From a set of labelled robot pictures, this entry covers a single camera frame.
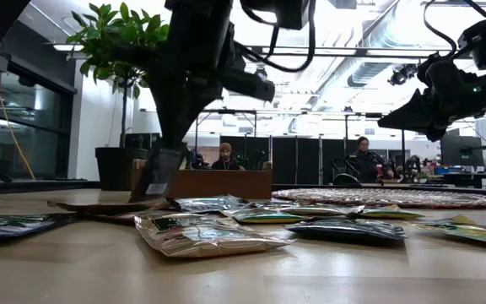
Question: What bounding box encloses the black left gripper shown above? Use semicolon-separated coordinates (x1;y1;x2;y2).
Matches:
145;29;244;148

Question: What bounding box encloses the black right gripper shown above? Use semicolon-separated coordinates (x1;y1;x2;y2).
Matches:
377;57;486;143

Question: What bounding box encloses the green packet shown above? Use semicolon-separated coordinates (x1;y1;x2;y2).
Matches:
224;208;312;225

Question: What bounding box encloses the blue blackcurrant tea bag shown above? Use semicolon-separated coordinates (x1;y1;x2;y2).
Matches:
283;218;409;243
0;209;78;247

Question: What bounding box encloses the wooden tea organizer box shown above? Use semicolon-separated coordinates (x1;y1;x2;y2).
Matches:
131;159;273;200

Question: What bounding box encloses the person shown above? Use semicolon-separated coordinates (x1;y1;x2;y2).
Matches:
210;142;246;171
346;135;386;184

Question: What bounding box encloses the black computer monitor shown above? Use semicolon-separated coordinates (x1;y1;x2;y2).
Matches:
440;134;485;168

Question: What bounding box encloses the black plant pot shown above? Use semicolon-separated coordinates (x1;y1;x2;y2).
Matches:
94;146;149;192

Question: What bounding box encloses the grey foil packet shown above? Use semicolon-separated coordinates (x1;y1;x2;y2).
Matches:
167;194;251;214

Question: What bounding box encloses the black overhead crossbar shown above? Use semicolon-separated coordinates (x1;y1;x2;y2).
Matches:
242;45;434;59

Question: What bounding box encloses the round woven wicker placemat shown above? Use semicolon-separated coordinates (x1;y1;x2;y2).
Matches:
271;187;486;210

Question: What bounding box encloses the black office chair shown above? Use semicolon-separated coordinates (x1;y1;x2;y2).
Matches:
331;156;365;187

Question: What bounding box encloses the green potted plant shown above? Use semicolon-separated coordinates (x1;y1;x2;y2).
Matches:
65;2;170;149

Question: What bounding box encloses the black room divider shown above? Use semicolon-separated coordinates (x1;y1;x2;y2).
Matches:
219;134;348;186

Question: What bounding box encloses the silver ventilation duct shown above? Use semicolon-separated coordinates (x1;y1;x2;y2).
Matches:
346;0;438;88

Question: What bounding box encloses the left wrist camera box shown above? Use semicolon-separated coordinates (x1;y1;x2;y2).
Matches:
221;67;277;103

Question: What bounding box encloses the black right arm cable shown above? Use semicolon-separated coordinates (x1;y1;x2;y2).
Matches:
422;0;458;56

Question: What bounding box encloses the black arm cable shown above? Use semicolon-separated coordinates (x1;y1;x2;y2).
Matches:
234;16;316;73
422;0;458;56

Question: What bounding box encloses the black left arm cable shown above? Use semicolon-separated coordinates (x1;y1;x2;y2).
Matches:
234;16;316;73

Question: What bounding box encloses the black aluminium table frame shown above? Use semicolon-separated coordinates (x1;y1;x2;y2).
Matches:
0;176;486;204

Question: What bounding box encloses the yellow hanging cable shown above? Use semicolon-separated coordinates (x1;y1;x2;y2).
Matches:
0;58;37;182

